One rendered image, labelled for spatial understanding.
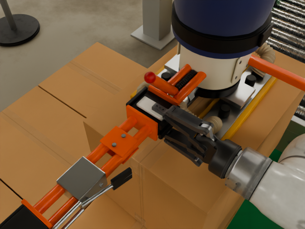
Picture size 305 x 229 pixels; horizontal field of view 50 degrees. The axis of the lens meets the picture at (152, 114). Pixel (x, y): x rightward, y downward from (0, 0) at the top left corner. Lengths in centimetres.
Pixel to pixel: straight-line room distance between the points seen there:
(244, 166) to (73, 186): 31
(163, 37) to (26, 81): 108
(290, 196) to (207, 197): 22
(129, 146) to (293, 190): 31
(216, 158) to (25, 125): 99
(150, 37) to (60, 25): 76
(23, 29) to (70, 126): 160
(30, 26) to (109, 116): 209
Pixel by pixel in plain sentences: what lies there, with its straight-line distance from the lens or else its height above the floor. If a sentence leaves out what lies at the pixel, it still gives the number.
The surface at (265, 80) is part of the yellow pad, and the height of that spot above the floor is 97.
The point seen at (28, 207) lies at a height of 110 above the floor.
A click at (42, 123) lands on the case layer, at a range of 145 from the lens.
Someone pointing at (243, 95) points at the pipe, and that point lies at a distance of 91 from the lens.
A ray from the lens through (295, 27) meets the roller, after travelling 200.
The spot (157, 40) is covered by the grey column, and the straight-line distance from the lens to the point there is 262.
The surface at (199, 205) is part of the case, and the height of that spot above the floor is 95.
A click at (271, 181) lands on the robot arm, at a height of 111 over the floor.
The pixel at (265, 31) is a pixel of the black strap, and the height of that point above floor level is 121.
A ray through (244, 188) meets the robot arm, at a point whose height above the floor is 109.
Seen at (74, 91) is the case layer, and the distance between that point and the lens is 154.
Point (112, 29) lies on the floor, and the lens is 278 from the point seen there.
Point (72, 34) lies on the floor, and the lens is 278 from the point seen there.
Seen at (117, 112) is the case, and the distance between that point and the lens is 90.
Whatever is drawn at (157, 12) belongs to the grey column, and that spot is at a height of 27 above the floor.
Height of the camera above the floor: 164
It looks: 51 degrees down
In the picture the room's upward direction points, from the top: straight up
